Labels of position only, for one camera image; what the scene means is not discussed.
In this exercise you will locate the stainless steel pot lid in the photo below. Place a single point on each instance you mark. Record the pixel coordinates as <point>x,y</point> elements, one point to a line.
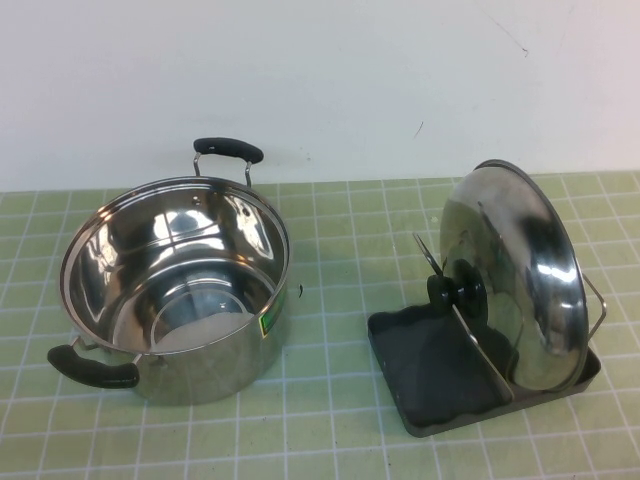
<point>525,240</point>

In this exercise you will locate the stainless steel cooking pot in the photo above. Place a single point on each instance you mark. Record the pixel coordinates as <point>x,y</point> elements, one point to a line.
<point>200,235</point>

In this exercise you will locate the green checked tablecloth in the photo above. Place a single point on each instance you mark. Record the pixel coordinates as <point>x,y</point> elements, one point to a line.
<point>320,440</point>

